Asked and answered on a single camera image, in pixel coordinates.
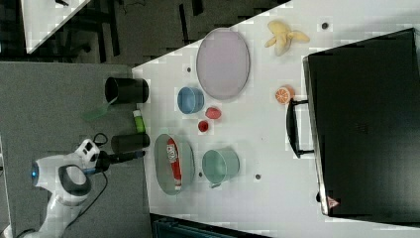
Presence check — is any green plastic spatula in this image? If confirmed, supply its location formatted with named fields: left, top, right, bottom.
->
left=81, top=98, right=117, bottom=121

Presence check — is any black oven box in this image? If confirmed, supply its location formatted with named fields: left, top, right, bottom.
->
left=303, top=28, right=420, bottom=227

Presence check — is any grey-green strainer bowl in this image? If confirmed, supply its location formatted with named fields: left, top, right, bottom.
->
left=154, top=134, right=195, bottom=195

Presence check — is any white side table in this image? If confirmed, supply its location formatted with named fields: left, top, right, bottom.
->
left=20, top=0, right=91, bottom=54

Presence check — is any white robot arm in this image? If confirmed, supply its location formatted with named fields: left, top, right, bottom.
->
left=3, top=150, right=145, bottom=238

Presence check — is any large black cylinder cup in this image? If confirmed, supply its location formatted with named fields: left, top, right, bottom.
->
left=104, top=77, right=150, bottom=104

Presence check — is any small black cylinder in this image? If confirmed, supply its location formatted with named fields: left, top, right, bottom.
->
left=111, top=134, right=151, bottom=154

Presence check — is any large lilac plate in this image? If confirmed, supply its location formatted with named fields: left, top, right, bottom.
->
left=196, top=28, right=251, bottom=100

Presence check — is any yellow plush banana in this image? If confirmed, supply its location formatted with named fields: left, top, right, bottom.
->
left=264, top=20, right=310, bottom=57

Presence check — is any red plush ketchup bottle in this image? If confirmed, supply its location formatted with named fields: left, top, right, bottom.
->
left=166, top=138, right=182, bottom=190

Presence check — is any blue bowl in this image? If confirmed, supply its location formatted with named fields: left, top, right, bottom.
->
left=177, top=87, right=204, bottom=114

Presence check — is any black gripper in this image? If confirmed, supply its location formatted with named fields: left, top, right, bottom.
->
left=95, top=151, right=146, bottom=173

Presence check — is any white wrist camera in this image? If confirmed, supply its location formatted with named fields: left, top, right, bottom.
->
left=75, top=139, right=100, bottom=163

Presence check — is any red plush strawberry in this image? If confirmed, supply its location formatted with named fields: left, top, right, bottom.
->
left=205, top=107, right=222, bottom=120

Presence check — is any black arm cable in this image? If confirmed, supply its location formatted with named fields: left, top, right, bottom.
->
left=16, top=132, right=110, bottom=237

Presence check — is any black oven door handle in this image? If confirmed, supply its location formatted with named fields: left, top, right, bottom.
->
left=286, top=99, right=314, bottom=158

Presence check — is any green glue bottle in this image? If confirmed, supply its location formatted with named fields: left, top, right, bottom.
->
left=133, top=110, right=146, bottom=133

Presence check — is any teal metal cup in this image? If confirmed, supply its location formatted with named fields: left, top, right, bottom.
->
left=202, top=147, right=240, bottom=188

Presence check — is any orange slice toy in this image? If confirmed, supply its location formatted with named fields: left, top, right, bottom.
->
left=275, top=85, right=295, bottom=105

